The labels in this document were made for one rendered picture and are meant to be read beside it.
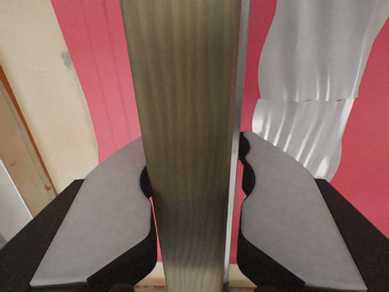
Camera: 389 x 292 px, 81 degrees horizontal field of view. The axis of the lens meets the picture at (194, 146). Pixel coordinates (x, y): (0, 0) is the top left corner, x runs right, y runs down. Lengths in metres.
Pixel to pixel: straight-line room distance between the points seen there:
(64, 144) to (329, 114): 0.21
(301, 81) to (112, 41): 0.13
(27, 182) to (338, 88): 0.25
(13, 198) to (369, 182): 0.30
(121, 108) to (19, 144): 0.08
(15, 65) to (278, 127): 0.20
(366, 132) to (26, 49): 0.26
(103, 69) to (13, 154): 0.09
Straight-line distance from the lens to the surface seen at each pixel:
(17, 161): 0.22
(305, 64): 0.18
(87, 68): 0.19
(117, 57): 0.18
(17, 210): 0.24
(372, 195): 0.27
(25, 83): 0.22
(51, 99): 0.21
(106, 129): 0.20
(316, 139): 0.20
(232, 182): 0.16
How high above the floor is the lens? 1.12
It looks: 59 degrees down
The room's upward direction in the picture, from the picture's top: 176 degrees counter-clockwise
